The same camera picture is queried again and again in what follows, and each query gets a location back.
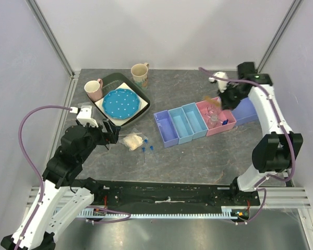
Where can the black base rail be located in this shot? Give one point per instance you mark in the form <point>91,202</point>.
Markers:
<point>170,198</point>

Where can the light blue bin right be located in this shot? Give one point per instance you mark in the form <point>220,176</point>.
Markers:
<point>195,120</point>

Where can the beige mug with pattern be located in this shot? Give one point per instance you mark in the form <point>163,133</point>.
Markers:
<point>139,74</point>

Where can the blue cap pipette left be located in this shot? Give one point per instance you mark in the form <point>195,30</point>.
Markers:
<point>144,155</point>

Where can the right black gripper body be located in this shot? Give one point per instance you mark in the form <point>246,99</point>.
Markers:
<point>232,96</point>

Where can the purple narrow bin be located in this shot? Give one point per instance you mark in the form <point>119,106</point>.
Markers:
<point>166,128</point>

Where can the clear glass flask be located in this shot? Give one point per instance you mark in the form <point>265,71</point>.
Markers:
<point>213,117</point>

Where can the light blue bin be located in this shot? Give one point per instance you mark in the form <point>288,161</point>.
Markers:
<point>181,124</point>
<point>195,120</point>

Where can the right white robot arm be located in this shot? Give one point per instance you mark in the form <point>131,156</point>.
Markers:
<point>275,154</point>

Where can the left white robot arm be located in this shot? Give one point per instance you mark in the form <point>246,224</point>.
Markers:
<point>42,227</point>

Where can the pink bin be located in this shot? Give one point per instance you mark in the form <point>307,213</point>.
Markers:
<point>203,107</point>

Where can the blue dotted plate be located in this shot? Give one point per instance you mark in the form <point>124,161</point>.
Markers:
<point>121,103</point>

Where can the light blue bin left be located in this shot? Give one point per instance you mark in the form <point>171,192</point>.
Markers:
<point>181,124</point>

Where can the purple large bin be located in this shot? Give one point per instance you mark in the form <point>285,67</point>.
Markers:
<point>244,112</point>

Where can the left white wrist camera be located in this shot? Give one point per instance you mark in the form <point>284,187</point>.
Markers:
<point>85,116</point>

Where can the pink and cream mug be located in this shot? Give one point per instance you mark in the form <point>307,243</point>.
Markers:
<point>93,89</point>

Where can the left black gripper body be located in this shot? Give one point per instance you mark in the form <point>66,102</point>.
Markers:
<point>109,136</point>

